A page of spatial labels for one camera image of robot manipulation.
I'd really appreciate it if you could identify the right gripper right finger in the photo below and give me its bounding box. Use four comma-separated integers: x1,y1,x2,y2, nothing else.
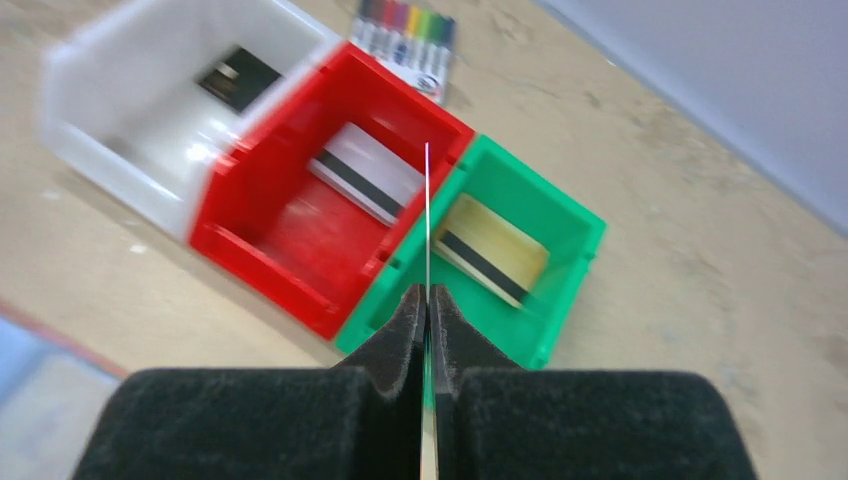
429,285,520,479

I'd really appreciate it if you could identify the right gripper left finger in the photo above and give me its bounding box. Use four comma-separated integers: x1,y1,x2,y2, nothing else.
335,284,428,479

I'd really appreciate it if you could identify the orange credit card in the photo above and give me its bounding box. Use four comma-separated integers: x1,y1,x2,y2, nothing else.
434,194,550,308
424,141,439,479

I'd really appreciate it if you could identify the green plastic bin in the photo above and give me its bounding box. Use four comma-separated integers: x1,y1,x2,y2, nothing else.
335,135,606,369

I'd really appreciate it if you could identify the red plastic bin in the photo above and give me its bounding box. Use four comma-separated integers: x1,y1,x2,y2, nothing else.
189,43,475,340

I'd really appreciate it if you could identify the white plastic bin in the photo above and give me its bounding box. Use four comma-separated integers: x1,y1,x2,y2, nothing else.
39,1,342,240

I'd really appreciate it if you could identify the pink leather card holder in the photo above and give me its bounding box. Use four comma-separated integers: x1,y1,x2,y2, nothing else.
1,300,127,479

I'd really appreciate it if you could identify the silver credit card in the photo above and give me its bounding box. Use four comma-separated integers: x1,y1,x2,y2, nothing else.
309,123,425,226

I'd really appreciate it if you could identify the black credit card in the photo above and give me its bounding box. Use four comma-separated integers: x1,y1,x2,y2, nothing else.
195,46,282,114

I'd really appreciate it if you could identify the pack of coloured markers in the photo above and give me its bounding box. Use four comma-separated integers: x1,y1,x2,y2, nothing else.
349,0,457,105

